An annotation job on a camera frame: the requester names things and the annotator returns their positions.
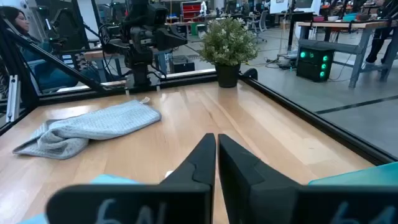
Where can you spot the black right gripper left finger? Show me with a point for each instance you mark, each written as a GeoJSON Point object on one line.
{"type": "Point", "coordinates": [186, 202]}

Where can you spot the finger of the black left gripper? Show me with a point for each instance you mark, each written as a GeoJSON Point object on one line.
{"type": "Point", "coordinates": [169, 40]}

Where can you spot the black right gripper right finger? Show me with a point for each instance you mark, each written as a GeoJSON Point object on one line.
{"type": "Point", "coordinates": [255, 199]}

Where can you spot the grey waffle microfiber towel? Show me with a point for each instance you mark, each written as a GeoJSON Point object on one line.
{"type": "Point", "coordinates": [93, 124]}

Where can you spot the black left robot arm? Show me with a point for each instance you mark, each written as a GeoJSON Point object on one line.
{"type": "Point", "coordinates": [140, 73]}

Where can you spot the teal plastic basket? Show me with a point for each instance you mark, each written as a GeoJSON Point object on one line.
{"type": "Point", "coordinates": [357, 175]}

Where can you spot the black floor box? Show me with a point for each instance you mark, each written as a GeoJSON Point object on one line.
{"type": "Point", "coordinates": [183, 65]}

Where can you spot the white handwritten paper tag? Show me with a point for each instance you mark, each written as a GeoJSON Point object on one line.
{"type": "Point", "coordinates": [168, 173]}

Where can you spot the red storage shelf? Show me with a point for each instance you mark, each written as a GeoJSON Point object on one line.
{"type": "Point", "coordinates": [191, 11]}

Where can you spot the small wooden bench blue legs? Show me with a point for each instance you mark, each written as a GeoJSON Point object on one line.
{"type": "Point", "coordinates": [102, 55]}

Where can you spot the white tag of grey towel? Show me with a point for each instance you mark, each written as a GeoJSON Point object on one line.
{"type": "Point", "coordinates": [145, 100]}

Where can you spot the artificial green plant black pot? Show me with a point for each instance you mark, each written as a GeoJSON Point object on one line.
{"type": "Point", "coordinates": [228, 43]}

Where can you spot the grey office chair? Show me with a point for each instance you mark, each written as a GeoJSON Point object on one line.
{"type": "Point", "coordinates": [261, 21]}

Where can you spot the person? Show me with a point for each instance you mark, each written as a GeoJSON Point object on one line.
{"type": "Point", "coordinates": [53, 77]}
{"type": "Point", "coordinates": [377, 40]}

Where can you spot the black computer tower green lights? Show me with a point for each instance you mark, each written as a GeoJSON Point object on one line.
{"type": "Point", "coordinates": [314, 63]}

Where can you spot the wooden workbench grey legs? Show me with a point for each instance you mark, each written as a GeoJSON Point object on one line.
{"type": "Point", "coordinates": [342, 24]}

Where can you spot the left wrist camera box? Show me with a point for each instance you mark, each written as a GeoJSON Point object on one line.
{"type": "Point", "coordinates": [157, 14]}

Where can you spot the black aluminium table frame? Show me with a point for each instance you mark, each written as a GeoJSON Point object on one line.
{"type": "Point", "coordinates": [326, 126]}

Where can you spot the silver frame bracket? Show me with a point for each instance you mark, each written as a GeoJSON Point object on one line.
{"type": "Point", "coordinates": [13, 98]}

